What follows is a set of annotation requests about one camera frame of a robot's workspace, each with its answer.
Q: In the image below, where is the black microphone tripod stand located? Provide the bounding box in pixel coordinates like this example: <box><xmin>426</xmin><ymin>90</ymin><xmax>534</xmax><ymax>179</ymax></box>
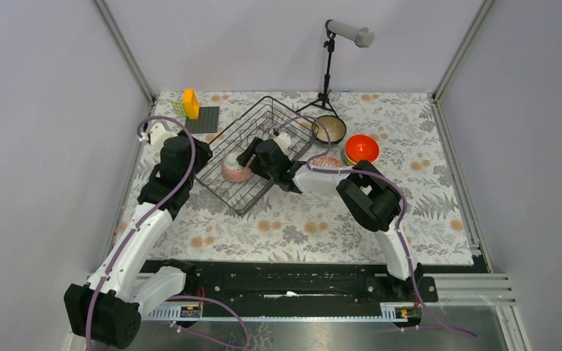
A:
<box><xmin>296</xmin><ymin>29</ymin><xmax>338</xmax><ymax>117</ymax></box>

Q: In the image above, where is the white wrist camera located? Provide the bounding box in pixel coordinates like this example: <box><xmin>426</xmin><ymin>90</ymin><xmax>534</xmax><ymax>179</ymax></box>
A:
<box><xmin>273</xmin><ymin>132</ymin><xmax>293</xmax><ymax>153</ymax></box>
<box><xmin>138</xmin><ymin>122</ymin><xmax>178</xmax><ymax>148</ymax></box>

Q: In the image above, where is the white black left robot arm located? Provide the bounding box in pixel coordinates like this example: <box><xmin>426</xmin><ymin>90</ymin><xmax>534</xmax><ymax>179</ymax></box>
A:
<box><xmin>64</xmin><ymin>132</ymin><xmax>213</xmax><ymax>350</ymax></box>

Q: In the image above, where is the grey microphone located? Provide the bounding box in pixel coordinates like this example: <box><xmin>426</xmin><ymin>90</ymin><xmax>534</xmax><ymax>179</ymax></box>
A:
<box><xmin>325</xmin><ymin>20</ymin><xmax>375</xmax><ymax>48</ymax></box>

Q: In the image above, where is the yellow-green small grid plate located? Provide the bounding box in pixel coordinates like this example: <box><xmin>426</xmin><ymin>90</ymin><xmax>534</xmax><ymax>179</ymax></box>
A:
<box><xmin>171</xmin><ymin>101</ymin><xmax>187</xmax><ymax>116</ymax></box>

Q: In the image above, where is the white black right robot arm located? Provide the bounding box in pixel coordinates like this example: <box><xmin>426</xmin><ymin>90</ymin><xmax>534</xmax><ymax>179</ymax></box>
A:
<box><xmin>223</xmin><ymin>137</ymin><xmax>421</xmax><ymax>301</ymax></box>

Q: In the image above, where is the pink patterned bowl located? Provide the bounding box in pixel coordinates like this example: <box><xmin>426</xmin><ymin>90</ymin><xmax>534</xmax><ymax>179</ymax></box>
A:
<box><xmin>221</xmin><ymin>151</ymin><xmax>252</xmax><ymax>183</ymax></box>

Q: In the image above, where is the solid orange bowl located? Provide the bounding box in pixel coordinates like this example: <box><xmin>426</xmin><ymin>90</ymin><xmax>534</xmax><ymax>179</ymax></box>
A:
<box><xmin>344</xmin><ymin>135</ymin><xmax>380</xmax><ymax>159</ymax></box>

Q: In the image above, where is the orange bowl white inside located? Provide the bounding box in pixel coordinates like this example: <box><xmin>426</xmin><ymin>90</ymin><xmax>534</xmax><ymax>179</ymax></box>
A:
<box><xmin>344</xmin><ymin>154</ymin><xmax>378</xmax><ymax>166</ymax></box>

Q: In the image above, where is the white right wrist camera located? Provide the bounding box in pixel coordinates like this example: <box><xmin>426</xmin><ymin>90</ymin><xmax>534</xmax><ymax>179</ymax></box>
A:
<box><xmin>273</xmin><ymin>132</ymin><xmax>293</xmax><ymax>153</ymax></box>

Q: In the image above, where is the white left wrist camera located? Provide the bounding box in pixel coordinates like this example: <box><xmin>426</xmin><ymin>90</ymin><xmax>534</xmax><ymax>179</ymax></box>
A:
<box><xmin>138</xmin><ymin>122</ymin><xmax>178</xmax><ymax>148</ymax></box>

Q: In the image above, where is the black wire dish rack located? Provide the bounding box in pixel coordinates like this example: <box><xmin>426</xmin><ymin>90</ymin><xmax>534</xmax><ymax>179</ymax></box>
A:
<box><xmin>196</xmin><ymin>96</ymin><xmax>317</xmax><ymax>216</ymax></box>

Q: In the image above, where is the dark grey building baseplate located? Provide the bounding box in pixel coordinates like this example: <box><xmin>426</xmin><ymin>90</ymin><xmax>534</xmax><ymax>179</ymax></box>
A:
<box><xmin>184</xmin><ymin>106</ymin><xmax>220</xmax><ymax>134</ymax></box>

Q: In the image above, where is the orange toy block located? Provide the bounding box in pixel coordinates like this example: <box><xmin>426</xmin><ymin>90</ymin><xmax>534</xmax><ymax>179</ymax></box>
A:
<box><xmin>182</xmin><ymin>88</ymin><xmax>200</xmax><ymax>120</ymax></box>

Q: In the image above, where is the dark teal bowl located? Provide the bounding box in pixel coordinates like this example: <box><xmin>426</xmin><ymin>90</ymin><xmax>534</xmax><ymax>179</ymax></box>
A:
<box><xmin>312</xmin><ymin>115</ymin><xmax>347</xmax><ymax>144</ymax></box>

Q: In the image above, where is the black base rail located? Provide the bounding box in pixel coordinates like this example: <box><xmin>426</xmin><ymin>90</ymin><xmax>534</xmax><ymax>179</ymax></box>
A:
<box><xmin>137</xmin><ymin>260</ymin><xmax>438</xmax><ymax>318</ymax></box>

